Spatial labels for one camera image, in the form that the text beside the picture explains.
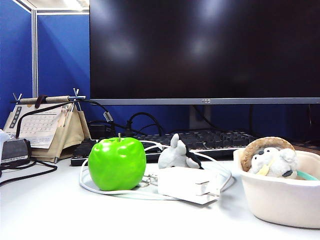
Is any green plastic apple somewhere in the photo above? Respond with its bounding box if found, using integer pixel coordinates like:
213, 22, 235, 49
87, 132, 147, 192

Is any grey fluffy octopus plush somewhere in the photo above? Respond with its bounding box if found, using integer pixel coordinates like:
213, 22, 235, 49
157, 133, 205, 170

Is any white tissue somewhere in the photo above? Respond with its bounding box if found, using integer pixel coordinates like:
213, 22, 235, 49
0, 128, 11, 151

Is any cream plastic bowl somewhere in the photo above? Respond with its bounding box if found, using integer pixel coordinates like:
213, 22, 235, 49
232, 147, 320, 230

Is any white power adapter brick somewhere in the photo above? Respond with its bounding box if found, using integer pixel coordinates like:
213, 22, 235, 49
156, 166, 221, 205

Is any black power box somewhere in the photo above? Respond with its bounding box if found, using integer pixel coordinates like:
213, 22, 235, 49
87, 121, 116, 140

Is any canvas tent desk calendar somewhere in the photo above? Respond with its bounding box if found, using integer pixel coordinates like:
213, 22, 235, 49
2, 87, 92, 164

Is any black cable on table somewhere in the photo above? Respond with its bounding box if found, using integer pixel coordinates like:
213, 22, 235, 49
0, 157, 58, 187

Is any black box device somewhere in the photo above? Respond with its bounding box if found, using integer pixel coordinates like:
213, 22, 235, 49
1, 138, 32, 163

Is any thin black monitor cable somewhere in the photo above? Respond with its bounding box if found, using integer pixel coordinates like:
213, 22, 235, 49
308, 104, 314, 135

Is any black computer keyboard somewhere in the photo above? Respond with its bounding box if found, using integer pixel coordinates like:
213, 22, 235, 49
70, 128, 261, 167

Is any metal key ring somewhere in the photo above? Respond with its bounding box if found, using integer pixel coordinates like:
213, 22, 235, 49
141, 173, 160, 187

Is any black computer monitor silver bezel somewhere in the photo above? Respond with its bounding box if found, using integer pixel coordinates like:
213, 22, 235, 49
89, 0, 320, 106

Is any black looped cable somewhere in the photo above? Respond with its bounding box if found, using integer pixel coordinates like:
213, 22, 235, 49
127, 112, 165, 137

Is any grey monitor stand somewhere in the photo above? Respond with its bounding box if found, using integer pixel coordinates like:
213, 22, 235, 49
189, 104, 212, 130

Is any aluminium partition post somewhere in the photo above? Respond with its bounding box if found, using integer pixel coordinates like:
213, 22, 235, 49
31, 8, 40, 98

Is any black cable with ferrite core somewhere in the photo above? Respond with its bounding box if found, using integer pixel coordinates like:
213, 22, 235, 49
15, 98, 141, 140

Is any white charger cable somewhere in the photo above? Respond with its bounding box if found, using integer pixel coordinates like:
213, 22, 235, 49
78, 139, 236, 201

